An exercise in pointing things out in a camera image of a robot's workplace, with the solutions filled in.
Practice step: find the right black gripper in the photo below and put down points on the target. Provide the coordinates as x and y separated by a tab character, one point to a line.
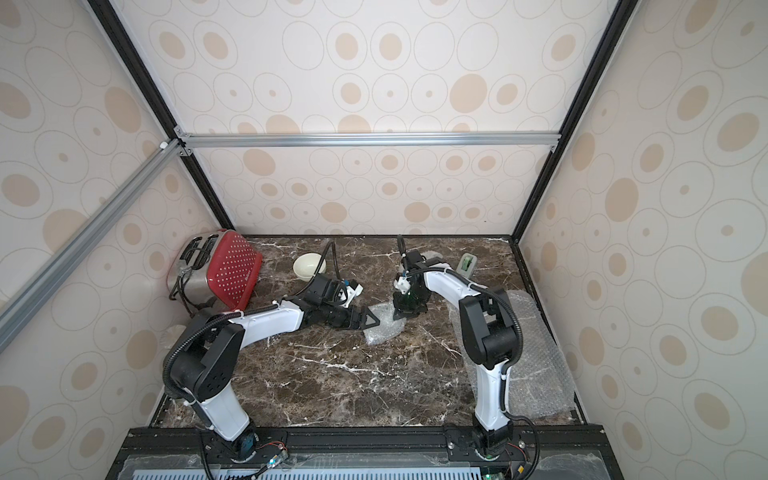
408	300

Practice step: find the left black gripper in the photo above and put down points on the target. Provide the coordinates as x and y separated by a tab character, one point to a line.
352	319

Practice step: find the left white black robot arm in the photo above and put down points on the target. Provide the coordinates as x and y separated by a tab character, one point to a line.
200	365

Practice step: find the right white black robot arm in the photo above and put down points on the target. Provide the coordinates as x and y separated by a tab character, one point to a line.
490	333

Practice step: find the white green small device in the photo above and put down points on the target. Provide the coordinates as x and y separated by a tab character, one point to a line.
467	265

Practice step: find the plain cream bowl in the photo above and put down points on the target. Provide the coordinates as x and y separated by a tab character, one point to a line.
307	265

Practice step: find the red silver toaster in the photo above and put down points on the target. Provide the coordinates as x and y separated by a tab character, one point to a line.
215	268

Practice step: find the upper glass jar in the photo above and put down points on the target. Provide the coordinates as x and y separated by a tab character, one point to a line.
170	336

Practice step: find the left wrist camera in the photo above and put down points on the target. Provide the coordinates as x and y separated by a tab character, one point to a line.
325	290

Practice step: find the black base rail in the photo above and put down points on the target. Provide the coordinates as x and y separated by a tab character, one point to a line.
544	452

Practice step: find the horizontal aluminium frame bar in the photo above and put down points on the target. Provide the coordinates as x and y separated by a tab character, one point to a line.
356	140

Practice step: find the diagonal aluminium frame bar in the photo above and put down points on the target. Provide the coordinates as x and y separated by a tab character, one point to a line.
33	295

